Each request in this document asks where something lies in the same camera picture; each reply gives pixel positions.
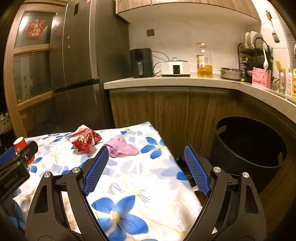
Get purple glove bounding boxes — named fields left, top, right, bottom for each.
left=104, top=137, right=139, bottom=158

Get wooden lower cabinets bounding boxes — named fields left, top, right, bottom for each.
left=109, top=87, right=295, bottom=232

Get hanging spatula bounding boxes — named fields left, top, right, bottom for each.
left=265, top=10, right=280, bottom=43

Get blue gloved operator hand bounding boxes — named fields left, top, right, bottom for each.
left=8, top=199, right=27, bottom=231

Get cooking oil bottle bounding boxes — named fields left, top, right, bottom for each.
left=196, top=42, right=213, bottom=78

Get red paper cup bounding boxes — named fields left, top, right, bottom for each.
left=13, top=136, right=35, bottom=167

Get beer can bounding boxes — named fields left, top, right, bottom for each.
left=279, top=72, right=286, bottom=94

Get white soap bottle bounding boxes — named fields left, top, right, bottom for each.
left=285, top=65, right=293, bottom=98

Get wooden glass door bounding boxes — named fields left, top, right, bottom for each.
left=4, top=1, right=68, bottom=138

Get wooden upper cabinet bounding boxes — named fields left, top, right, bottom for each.
left=115, top=1, right=260, bottom=24

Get dark grey refrigerator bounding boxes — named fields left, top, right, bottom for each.
left=49, top=1, right=131, bottom=132

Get yellow detergent bottle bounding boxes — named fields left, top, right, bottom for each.
left=292, top=68, right=296, bottom=100

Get black air fryer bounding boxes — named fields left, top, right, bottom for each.
left=130, top=48, right=153, bottom=78

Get steel bowl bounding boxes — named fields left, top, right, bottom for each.
left=219, top=68, right=243, bottom=81

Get black round trash bin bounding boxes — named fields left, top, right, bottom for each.
left=211, top=116, right=289, bottom=193

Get floral blue white tablecloth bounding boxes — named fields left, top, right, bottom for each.
left=13, top=122, right=202, bottom=240

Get red white snack bag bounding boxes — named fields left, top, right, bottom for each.
left=68, top=125, right=102, bottom=152

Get white rice cooker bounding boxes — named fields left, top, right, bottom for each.
left=161, top=58, right=191, bottom=77

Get black dish rack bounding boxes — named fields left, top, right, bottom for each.
left=237, top=37, right=273, bottom=83

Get pink utensil basket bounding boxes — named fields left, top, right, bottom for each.
left=252, top=67, right=271, bottom=89

